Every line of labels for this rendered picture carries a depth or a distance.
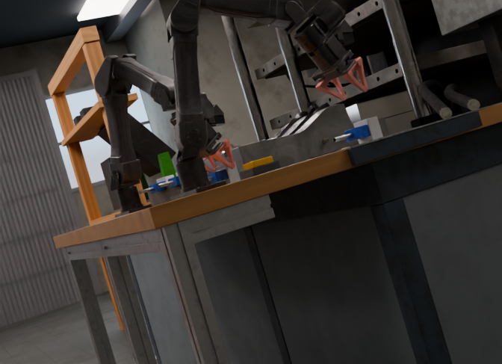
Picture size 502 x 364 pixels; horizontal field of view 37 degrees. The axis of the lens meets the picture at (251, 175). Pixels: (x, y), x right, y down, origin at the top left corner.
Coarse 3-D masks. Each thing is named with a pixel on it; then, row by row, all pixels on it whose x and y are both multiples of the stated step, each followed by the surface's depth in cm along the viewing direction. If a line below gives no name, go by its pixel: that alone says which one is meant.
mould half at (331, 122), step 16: (320, 112) 217; (336, 112) 219; (304, 128) 215; (320, 128) 216; (336, 128) 218; (352, 128) 220; (384, 128) 225; (256, 144) 206; (272, 144) 208; (288, 144) 210; (304, 144) 213; (320, 144) 215; (336, 144) 217; (352, 144) 219; (240, 160) 205; (288, 160) 210; (304, 160) 212; (240, 176) 208
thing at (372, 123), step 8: (368, 120) 177; (376, 120) 178; (360, 128) 175; (368, 128) 177; (376, 128) 178; (344, 136) 174; (352, 136) 176; (360, 136) 175; (368, 136) 177; (376, 136) 177
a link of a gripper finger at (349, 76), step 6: (354, 60) 173; (360, 60) 174; (348, 66) 172; (354, 66) 172; (360, 66) 174; (330, 72) 173; (336, 72) 172; (342, 72) 172; (348, 72) 171; (360, 72) 175; (330, 78) 175; (348, 78) 172; (354, 78) 173; (360, 78) 176; (354, 84) 174; (360, 84) 174; (366, 84) 176; (366, 90) 176
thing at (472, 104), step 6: (450, 96) 211; (456, 96) 204; (462, 96) 199; (468, 96) 198; (456, 102) 204; (462, 102) 196; (468, 102) 190; (474, 102) 189; (468, 108) 191; (474, 108) 190
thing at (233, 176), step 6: (216, 168) 204; (222, 168) 202; (228, 168) 201; (234, 168) 202; (210, 174) 200; (216, 174) 199; (222, 174) 200; (228, 174) 201; (234, 174) 202; (210, 180) 199; (216, 180) 199; (228, 180) 201; (234, 180) 202
